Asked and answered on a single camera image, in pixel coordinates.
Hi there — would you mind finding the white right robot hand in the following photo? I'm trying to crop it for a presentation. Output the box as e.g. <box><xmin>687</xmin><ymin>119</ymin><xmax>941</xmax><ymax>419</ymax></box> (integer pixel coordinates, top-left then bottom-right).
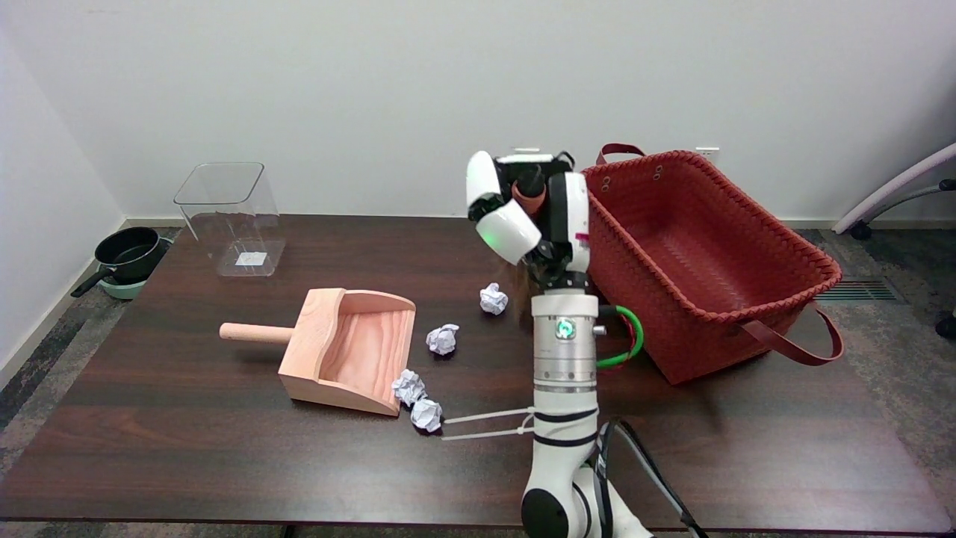
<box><xmin>466</xmin><ymin>151</ymin><xmax>592</xmax><ymax>291</ymax></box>

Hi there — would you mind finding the brown straw hand broom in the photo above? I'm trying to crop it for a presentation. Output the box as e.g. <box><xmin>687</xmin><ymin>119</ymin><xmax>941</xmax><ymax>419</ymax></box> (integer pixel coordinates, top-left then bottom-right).
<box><xmin>506</xmin><ymin>166</ymin><xmax>550</xmax><ymax>315</ymax></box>

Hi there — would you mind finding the wooden dustpan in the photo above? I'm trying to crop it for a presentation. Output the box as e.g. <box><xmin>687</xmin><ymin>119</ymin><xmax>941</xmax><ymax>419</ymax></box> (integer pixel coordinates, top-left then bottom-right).
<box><xmin>219</xmin><ymin>288</ymin><xmax>417</xmax><ymax>416</ymax></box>

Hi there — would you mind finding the red woven basket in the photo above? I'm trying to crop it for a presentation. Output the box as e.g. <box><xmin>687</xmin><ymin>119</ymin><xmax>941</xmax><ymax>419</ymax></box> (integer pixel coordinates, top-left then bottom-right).
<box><xmin>581</xmin><ymin>143</ymin><xmax>845</xmax><ymax>386</ymax></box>

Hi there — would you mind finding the clear plastic container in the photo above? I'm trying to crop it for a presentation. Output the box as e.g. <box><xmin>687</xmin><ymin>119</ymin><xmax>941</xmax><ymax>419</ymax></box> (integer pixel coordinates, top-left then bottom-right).
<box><xmin>173</xmin><ymin>162</ymin><xmax>287</xmax><ymax>278</ymax></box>

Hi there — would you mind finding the floor vent grille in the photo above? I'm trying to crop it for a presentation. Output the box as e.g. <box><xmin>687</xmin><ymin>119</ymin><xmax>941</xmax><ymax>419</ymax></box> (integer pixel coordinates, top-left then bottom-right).
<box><xmin>813</xmin><ymin>280</ymin><xmax>897</xmax><ymax>302</ymax></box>

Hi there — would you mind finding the black frying pan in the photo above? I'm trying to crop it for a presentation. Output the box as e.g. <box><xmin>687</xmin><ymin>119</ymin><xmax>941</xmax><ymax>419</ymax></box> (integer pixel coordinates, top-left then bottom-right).
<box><xmin>71</xmin><ymin>226</ymin><xmax>167</xmax><ymax>298</ymax></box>

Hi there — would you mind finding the teal pot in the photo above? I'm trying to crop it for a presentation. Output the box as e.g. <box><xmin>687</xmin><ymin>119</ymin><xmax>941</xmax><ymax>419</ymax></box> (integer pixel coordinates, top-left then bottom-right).
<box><xmin>99</xmin><ymin>238</ymin><xmax>174</xmax><ymax>300</ymax></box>

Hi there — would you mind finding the green robot cable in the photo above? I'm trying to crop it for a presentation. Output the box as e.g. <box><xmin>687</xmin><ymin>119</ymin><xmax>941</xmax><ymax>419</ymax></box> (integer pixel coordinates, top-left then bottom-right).
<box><xmin>595</xmin><ymin>305</ymin><xmax>645</xmax><ymax>369</ymax></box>

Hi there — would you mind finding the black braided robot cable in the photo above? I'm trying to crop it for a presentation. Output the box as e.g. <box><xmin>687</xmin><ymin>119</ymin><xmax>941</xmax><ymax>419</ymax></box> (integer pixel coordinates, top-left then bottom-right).
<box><xmin>594</xmin><ymin>418</ymin><xmax>707</xmax><ymax>538</ymax></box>

